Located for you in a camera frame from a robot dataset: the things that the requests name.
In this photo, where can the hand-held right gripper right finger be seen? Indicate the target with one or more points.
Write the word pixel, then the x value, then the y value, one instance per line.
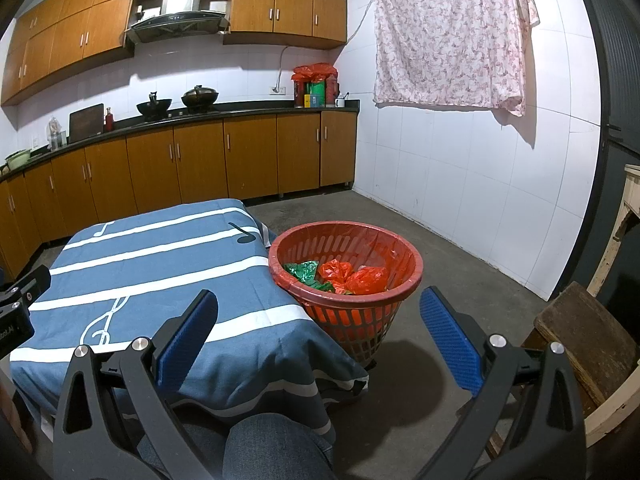
pixel 450 340

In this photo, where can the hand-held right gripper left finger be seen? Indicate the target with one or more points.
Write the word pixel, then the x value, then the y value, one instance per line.
pixel 187 340

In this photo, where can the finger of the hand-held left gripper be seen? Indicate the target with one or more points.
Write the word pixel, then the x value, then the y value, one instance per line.
pixel 30 285

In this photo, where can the red plastic basket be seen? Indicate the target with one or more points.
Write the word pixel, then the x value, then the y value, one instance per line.
pixel 350 320

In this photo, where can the red plastic bag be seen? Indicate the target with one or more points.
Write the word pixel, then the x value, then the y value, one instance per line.
pixel 337 272
pixel 367 280

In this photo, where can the bright green plastic bag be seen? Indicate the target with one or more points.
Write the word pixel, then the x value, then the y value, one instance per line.
pixel 300 271

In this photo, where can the blue music note tablecloth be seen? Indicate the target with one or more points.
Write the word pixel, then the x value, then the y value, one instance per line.
pixel 175 260

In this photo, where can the green enamel basin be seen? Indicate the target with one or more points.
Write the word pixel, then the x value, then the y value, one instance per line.
pixel 17 160

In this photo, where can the person's jeans leg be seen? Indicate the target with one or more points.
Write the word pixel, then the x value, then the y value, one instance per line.
pixel 270 445

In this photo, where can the dark wooden stool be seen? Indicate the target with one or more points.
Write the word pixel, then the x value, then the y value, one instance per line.
pixel 585 340

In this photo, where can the jar under plastic bag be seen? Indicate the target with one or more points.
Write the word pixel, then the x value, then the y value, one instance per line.
pixel 56 135

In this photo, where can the dark wooden cutting board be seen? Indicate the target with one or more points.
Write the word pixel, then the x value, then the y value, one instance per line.
pixel 86 122

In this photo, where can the row of wooden base cabinets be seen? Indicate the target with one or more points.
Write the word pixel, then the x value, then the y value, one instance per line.
pixel 200 160

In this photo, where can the red bottle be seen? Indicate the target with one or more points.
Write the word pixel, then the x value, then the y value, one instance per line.
pixel 108 121

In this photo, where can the black kitchen countertop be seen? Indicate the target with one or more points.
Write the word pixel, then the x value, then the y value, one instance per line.
pixel 250 108

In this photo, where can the black wok with lid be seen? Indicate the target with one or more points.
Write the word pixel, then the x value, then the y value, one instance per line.
pixel 200 97

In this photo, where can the white cup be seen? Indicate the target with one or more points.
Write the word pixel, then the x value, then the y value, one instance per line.
pixel 340 102

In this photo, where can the red canister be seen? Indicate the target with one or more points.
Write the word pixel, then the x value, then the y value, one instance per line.
pixel 300 95

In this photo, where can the green box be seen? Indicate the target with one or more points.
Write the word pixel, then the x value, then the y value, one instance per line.
pixel 315 96

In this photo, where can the red bag over canisters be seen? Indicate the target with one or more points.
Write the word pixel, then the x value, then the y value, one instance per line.
pixel 314 72

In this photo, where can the pink floral hanging cloth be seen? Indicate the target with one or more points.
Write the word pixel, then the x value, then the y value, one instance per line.
pixel 450 35

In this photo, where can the steel range hood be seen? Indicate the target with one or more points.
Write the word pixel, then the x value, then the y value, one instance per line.
pixel 175 15

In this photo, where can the cream wooden frame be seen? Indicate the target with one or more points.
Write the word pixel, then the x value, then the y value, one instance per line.
pixel 607 255

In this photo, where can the row of wooden wall cabinets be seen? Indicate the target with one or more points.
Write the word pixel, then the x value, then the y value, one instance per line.
pixel 75 30

